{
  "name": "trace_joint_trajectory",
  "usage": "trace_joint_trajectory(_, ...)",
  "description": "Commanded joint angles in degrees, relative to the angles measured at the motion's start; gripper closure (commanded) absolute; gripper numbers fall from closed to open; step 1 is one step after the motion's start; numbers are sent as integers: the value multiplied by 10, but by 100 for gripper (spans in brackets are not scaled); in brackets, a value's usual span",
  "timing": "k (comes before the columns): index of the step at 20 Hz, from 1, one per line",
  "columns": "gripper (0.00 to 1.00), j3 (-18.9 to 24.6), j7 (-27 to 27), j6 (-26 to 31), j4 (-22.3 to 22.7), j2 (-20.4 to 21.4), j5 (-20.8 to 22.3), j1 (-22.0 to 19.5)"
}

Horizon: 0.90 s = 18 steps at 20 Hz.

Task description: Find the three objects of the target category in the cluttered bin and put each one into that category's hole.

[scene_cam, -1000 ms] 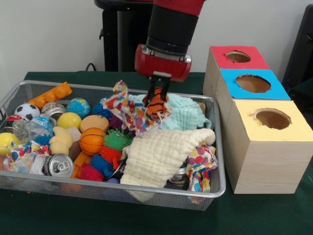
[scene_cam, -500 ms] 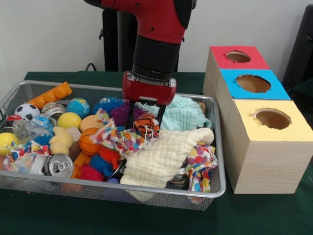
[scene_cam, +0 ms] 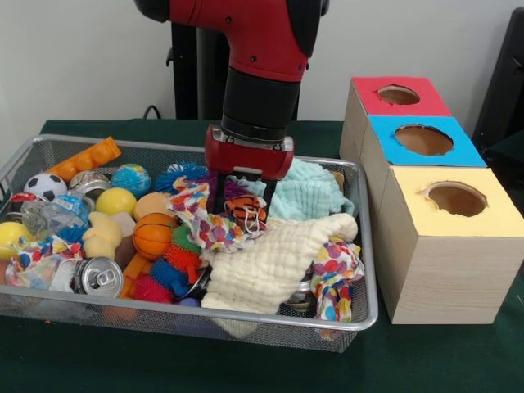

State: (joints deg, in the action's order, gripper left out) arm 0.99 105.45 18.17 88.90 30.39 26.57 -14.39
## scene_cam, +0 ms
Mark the wooden box with three holes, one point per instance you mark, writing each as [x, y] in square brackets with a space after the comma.
[450, 278]

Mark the mint green cloth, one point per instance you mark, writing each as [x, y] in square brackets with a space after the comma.
[303, 192]

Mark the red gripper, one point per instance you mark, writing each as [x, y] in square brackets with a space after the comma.
[245, 157]

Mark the purple spiky ball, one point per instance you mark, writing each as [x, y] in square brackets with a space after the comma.
[235, 190]

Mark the black and white soccer ball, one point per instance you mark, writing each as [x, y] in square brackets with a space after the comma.
[45, 186]

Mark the confetti print cloth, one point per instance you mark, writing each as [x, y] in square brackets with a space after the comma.
[196, 213]

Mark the dark green table cloth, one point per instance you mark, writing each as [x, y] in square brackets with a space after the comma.
[245, 368]

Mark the cream waffle cloth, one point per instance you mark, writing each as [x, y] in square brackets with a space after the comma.
[262, 262]

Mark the green spiky ball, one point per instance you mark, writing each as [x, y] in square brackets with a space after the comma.
[184, 237]

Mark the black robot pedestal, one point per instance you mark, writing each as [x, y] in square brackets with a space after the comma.
[184, 82]

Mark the black frame stand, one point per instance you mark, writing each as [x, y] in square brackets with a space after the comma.
[503, 82]

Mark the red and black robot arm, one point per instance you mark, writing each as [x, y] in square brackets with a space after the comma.
[262, 61]

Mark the silver mesh bin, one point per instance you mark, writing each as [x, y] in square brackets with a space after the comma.
[123, 317]

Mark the polka dot cloth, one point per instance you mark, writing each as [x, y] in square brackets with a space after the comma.
[333, 270]

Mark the yellow ball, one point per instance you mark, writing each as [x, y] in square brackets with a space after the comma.
[14, 237]

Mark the orange tiger plush toy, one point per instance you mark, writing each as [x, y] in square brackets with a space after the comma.
[243, 206]

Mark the orange plastic block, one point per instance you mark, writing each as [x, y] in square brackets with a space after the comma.
[88, 157]

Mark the orange toy basketball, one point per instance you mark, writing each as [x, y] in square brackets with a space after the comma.
[153, 237]

